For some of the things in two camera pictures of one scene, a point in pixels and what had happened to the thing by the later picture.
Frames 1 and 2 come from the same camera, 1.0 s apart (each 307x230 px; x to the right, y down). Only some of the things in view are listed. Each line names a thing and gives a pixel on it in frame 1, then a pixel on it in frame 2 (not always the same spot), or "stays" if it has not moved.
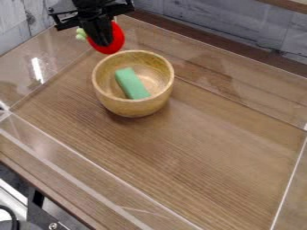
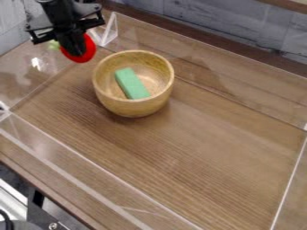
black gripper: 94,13 -> 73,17
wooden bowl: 133,82 stays
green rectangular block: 133,83 stays
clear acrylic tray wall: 100,196 stays
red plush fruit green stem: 117,39 -> 88,54
